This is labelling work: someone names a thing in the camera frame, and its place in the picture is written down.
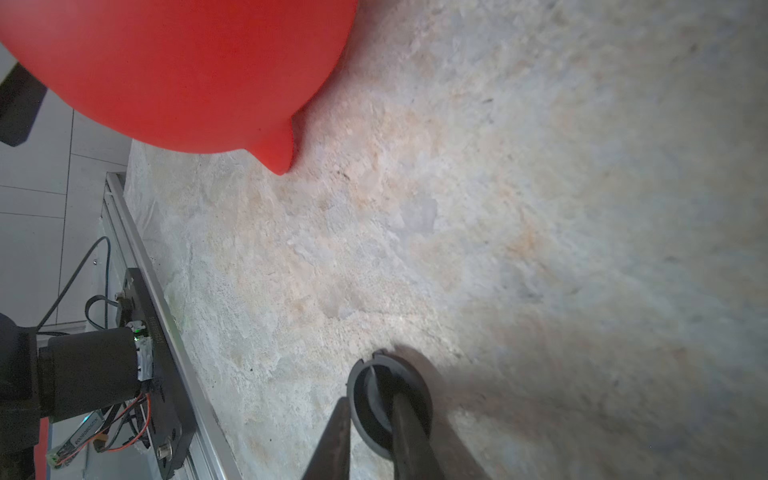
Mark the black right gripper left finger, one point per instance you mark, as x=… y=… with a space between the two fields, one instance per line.
x=331 y=458

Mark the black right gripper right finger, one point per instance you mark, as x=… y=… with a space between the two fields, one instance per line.
x=413 y=457

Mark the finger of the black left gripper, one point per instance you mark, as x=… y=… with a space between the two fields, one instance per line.
x=21 y=97

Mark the black plug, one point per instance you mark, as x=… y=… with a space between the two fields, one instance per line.
x=371 y=387

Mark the red piggy bank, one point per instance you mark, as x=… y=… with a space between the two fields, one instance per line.
x=200 y=77

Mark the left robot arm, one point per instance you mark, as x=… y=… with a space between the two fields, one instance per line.
x=73 y=373

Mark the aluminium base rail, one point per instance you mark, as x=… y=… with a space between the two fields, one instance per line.
x=185 y=438

